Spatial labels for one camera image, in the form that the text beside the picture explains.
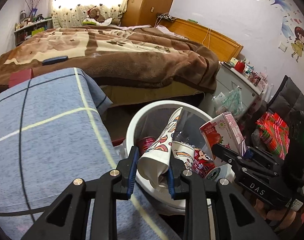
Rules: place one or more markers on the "red mug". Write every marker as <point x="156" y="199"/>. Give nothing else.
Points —
<point x="240" y="66"/>

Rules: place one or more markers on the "blue checked tablecloth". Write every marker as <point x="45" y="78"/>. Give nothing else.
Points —
<point x="51" y="133"/>

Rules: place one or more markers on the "strawberry milk carton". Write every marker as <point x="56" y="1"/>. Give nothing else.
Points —
<point x="224" y="130"/>

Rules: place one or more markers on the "right hand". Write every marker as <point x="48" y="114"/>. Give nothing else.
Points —
<point x="275" y="215"/>

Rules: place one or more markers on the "red box on bed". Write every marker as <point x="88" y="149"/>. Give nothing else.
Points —
<point x="19" y="77"/>

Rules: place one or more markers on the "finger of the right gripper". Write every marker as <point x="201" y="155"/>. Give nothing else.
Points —
<point x="262" y="157"/>
<point x="238" y="162"/>

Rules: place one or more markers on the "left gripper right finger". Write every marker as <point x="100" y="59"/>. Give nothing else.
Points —
<point x="233" y="216"/>

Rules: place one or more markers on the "red soda can front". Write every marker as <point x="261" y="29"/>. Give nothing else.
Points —
<point x="202" y="163"/>

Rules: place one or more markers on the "patterned paper cup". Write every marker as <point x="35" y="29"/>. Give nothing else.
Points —
<point x="155" y="160"/>

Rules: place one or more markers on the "grey bedside cabinet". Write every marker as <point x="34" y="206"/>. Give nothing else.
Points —
<point x="227" y="80"/>

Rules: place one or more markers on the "crushed red soda can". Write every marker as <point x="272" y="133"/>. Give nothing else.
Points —
<point x="144" y="143"/>

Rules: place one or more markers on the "black chair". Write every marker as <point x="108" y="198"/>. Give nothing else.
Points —
<point x="287" y="99"/>

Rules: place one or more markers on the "wooden bed headboard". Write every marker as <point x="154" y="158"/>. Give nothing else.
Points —
<point x="224" y="47"/>

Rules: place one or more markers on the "orange wooden wardrobe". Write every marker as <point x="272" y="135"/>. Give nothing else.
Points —
<point x="144" y="12"/>

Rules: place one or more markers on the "white trash bin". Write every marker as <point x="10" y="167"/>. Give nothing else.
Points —
<point x="157" y="120"/>

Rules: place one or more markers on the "brown blanket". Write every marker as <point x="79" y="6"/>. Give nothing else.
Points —
<point x="143" y="58"/>

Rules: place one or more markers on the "white wall shelf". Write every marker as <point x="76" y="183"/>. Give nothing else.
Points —
<point x="23" y="33"/>

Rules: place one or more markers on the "black phone on bed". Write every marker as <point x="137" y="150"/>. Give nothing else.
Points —
<point x="54" y="60"/>

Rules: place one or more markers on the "hanging plastic bag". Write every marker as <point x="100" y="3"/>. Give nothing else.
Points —
<point x="231" y="102"/>

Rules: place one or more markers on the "brown teddy bear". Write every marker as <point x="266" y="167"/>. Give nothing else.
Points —
<point x="94" y="13"/>

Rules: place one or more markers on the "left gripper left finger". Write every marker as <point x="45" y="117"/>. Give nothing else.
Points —
<point x="88" y="206"/>

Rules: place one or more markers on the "red green gift bag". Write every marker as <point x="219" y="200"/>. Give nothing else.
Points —
<point x="274" y="133"/>

